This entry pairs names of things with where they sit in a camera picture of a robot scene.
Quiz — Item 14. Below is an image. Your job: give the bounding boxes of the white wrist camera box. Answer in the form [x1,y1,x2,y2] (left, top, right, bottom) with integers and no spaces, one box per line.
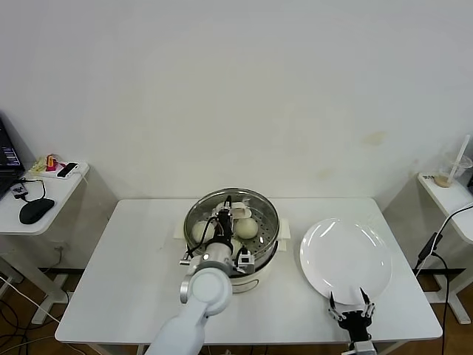
[236,250,256,274]

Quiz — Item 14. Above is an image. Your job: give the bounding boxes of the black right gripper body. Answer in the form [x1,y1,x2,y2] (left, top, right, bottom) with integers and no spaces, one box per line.
[338,310,372,343]

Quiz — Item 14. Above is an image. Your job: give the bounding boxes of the perforated steel steamer basket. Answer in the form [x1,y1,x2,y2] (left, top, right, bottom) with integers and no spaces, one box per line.
[183,187,280,269]

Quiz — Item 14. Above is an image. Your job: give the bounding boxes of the white floor cable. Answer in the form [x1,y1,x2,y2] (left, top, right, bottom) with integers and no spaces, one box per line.
[0,277,60,326]

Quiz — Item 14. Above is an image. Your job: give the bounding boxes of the black phone on white base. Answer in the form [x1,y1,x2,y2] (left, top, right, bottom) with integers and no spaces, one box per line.
[55,162,80,179]

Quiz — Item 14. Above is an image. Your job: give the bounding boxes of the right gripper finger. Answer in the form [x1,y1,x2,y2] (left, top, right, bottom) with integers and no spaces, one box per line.
[358,287,377,319]
[327,291,343,321]

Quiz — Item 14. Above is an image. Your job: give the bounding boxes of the clear plastic drink cup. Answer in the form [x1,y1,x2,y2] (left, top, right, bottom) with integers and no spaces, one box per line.
[432,155,473,189]

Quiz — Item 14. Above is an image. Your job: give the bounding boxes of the stainless steel steamer pot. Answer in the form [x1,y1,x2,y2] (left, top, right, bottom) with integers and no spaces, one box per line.
[172,217,291,297]

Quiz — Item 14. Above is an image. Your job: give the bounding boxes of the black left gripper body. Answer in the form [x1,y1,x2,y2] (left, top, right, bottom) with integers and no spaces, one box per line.
[213,208,237,246]

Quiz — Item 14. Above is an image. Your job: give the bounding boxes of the black power cable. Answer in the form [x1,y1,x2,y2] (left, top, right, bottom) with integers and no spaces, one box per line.
[412,201,473,334]

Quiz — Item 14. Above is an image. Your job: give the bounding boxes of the black computer mouse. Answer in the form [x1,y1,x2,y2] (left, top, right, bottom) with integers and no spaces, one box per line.
[18,198,55,225]

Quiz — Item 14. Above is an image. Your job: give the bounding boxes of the plastic cup with straw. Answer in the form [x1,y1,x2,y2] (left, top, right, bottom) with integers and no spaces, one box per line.
[446,135,471,186]

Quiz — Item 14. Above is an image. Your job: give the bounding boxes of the black floor cable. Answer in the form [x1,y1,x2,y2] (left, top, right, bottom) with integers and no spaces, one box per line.
[0,295,30,348]

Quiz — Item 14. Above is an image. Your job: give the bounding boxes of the white wall socket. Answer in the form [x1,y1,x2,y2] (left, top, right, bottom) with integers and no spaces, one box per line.
[54,242,70,266]

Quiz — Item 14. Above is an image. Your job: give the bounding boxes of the black laptop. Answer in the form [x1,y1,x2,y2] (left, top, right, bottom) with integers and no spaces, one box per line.
[0,112,26,200]

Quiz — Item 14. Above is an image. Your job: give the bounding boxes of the white side table with laptop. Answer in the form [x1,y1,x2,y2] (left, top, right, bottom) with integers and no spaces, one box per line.
[0,161,90,326]

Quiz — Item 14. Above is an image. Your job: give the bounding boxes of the black power adapter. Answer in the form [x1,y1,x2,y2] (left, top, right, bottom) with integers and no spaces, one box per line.
[417,231,440,262]

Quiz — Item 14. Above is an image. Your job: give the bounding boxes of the black dongle with cable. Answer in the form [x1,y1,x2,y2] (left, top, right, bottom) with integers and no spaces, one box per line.
[10,178,48,203]

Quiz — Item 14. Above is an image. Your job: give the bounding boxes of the round white plate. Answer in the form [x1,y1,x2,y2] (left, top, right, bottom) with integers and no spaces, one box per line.
[299,217,393,306]

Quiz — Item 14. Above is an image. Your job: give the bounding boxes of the white side table with cup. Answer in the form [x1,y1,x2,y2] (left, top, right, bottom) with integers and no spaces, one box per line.
[417,172,473,325]

